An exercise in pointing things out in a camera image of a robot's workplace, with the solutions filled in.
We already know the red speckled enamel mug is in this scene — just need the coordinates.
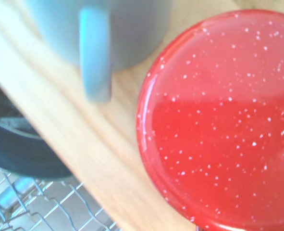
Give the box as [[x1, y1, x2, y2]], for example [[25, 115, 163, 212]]
[[135, 9, 284, 231]]

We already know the grey mug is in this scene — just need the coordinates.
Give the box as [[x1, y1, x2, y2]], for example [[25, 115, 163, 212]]
[[25, 0, 174, 103]]

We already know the grey wire dishwasher rack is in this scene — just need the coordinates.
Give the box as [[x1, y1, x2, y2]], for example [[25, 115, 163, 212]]
[[0, 165, 120, 231]]

